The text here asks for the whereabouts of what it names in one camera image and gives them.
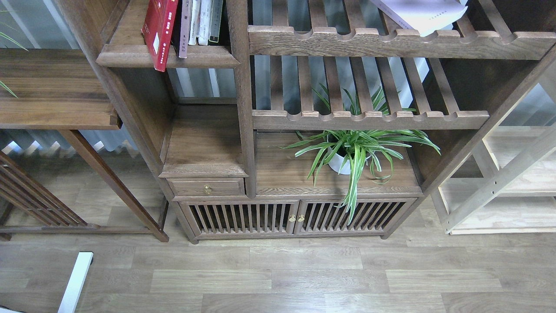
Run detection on green spider plant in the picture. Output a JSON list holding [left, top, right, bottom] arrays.
[[280, 83, 441, 225]]

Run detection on white plant pot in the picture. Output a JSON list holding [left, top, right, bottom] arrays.
[[328, 148, 351, 176]]

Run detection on white bar on floor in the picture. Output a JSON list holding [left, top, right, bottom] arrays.
[[57, 251, 94, 313]]

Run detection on light wooden shelf unit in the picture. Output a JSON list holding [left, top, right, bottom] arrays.
[[431, 65, 556, 235]]

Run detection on dark slatted wooden rack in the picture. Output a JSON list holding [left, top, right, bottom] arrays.
[[0, 152, 103, 235]]

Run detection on green leaves at left edge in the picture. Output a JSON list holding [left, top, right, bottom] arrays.
[[1, 10, 30, 99]]

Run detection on red book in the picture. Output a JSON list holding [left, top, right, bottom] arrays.
[[141, 0, 178, 72]]

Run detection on dark wooden bookshelf unit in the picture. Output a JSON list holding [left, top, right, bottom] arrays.
[[56, 0, 555, 243]]

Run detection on white book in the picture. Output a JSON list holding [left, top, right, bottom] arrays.
[[197, 0, 212, 46], [371, 0, 467, 37], [188, 0, 201, 45]]

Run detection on dark green upright book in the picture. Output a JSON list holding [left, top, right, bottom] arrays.
[[208, 0, 224, 44]]

